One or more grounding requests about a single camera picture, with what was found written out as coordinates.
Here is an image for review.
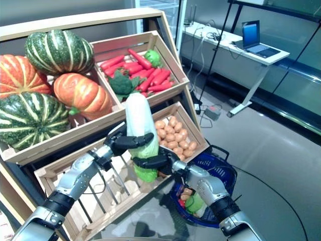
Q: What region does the white desk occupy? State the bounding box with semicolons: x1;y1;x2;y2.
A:
180;21;291;118

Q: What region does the black floor cable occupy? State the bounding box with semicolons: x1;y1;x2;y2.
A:
235;167;309;241

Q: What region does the black slanted tripod stand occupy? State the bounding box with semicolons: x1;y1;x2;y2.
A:
198;0;235;107

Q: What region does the wooden crate with carrots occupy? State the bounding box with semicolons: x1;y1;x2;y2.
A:
89;30;190;107

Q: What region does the grey power adapter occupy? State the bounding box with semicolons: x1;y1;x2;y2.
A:
204;105;223;121

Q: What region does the white framed glass door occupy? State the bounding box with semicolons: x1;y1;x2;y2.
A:
134;0;188;48

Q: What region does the red plastic carrot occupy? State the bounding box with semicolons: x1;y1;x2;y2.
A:
139;67;163;93
150;69;172;86
147;82;175;93
127;48;153;70
100;54;125;71
122;62;143;73

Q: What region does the wooden crate with pumpkins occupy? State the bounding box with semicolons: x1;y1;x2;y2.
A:
0;67;126;165

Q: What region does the wooden crate with potatoes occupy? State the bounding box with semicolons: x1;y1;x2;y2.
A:
150;101;211;163

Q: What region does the wooden display shelf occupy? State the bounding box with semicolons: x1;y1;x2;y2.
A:
0;7;211;241

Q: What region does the dark metal shelving unit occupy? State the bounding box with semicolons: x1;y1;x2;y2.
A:
227;0;321;140

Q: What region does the blue plastic shopping basket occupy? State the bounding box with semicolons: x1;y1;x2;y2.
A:
169;145;238;228

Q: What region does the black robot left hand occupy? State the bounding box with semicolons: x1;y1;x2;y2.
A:
104;124;154;156

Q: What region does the green striped pumpkin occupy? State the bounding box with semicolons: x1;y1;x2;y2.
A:
24;29;95;76
0;92;70;151

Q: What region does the light green bell pepper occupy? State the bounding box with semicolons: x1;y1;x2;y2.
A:
143;49;162;67

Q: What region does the small orange striped pumpkin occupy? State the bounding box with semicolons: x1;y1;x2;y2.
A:
53;72;113;121

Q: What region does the dark green broccoli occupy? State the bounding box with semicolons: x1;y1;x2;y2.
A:
107;70;146;102

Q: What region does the wooden slatted cabbage crate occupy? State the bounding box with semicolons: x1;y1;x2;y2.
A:
34;135;176;241

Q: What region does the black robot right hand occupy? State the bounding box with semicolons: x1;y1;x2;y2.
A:
132;148;179;176

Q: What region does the large orange striped pumpkin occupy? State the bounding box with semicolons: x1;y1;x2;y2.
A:
0;54;53;99

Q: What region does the black router with antennas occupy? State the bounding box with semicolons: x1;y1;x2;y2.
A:
184;5;198;27

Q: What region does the grey laptop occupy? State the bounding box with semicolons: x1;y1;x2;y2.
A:
241;20;281;58

